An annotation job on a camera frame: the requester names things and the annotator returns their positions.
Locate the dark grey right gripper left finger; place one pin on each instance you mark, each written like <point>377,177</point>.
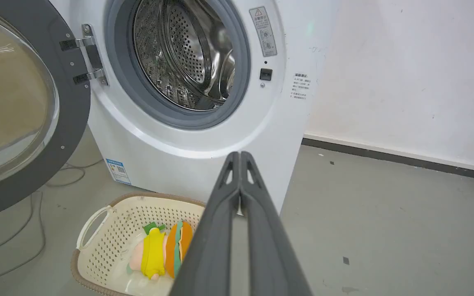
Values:
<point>210,246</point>

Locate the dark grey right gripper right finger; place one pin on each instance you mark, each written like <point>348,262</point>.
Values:
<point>270,255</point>

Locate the white front-load washing machine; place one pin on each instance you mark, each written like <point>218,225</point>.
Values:
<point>204,102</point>

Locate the metal door hinge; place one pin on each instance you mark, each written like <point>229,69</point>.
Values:
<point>87,55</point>

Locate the grey round washing machine door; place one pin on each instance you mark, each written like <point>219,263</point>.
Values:
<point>19,102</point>

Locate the colourful plush doll toy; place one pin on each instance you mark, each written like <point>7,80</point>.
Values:
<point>161,250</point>

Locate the cream perforated laundry basket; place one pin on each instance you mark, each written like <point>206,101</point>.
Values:
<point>117,238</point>

